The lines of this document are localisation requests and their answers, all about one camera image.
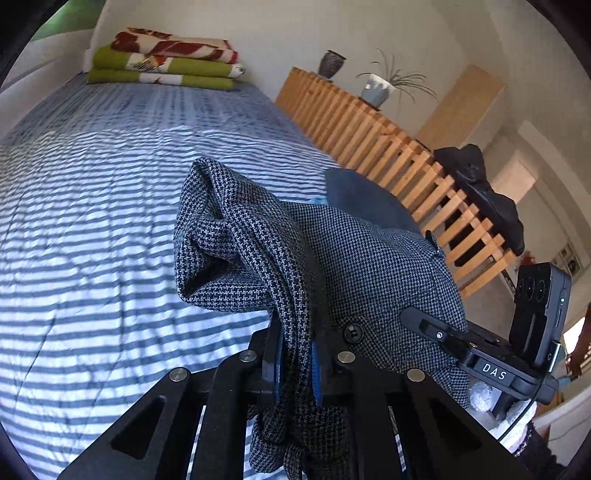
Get person's right forearm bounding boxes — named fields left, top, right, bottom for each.
left=515, top=418, right=571, bottom=480

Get potted spider plant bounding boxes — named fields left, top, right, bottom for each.
left=355, top=48, right=438, bottom=112

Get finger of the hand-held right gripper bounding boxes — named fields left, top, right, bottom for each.
left=400, top=307, right=472, bottom=354

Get person's right hand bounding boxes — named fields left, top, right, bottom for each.
left=467, top=381, right=533, bottom=455

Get black garment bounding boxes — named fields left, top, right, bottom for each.
left=433, top=144, right=527, bottom=257

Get striped blue white bedspread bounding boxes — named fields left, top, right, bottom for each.
left=0, top=74, right=343, bottom=480

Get light wooden panel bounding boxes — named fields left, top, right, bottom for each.
left=414, top=65, right=505, bottom=151

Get black cable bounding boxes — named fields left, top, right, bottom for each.
left=498, top=376, right=543, bottom=441

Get dark patterned vase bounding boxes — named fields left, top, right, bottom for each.
left=318, top=50, right=347, bottom=80

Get green floral folded blanket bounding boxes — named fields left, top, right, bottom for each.
left=87, top=44, right=246, bottom=92

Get grey houndstooth pants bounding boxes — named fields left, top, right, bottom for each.
left=173, top=157, right=471, bottom=480

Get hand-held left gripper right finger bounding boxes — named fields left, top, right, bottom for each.
left=310, top=323, right=532, bottom=480

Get wooden slatted bed rail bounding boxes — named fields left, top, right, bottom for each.
left=276, top=67, right=516, bottom=298

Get red floral folded blanket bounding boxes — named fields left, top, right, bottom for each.
left=113, top=27, right=240, bottom=64

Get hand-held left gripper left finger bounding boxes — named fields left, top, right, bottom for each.
left=58, top=318, right=283, bottom=480

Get brown wooden furniture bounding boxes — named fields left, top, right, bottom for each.
left=569, top=305, right=591, bottom=378

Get dark blue cloth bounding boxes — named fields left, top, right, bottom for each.
left=323, top=167, right=422, bottom=237

